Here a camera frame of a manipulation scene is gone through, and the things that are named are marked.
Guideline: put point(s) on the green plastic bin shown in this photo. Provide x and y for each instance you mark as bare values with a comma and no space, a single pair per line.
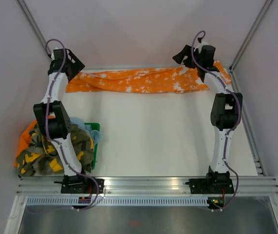
97,127

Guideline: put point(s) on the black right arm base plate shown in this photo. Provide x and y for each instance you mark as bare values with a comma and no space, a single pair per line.
204,187

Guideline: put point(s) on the camouflage trousers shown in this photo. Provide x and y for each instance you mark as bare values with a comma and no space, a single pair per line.
83,147

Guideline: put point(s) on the aluminium mounting rail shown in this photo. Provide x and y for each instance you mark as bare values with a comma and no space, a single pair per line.
147,186

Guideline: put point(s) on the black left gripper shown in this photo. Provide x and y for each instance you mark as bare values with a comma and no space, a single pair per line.
78,66

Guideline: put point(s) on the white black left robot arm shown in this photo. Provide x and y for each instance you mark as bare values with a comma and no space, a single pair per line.
52,118

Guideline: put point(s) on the white slotted cable duct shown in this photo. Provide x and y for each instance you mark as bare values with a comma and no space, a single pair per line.
119,201

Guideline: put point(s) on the left aluminium frame post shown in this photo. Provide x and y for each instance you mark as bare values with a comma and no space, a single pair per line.
35,28

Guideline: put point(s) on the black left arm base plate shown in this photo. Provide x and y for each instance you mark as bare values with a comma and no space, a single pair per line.
81,185

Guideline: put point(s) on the orange white tie-dye trousers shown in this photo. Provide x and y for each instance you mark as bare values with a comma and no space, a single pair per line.
139,81

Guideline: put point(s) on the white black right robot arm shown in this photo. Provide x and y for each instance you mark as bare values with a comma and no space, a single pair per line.
225,114

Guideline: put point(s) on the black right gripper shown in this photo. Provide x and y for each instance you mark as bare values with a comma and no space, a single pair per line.
187,51

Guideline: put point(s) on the right aluminium frame post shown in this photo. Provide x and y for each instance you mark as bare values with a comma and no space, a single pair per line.
255,25

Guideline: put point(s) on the orange garment in pile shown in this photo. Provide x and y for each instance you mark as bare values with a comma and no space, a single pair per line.
36,154

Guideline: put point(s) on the aluminium frame post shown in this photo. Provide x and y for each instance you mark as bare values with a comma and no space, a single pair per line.
35,28
255,25

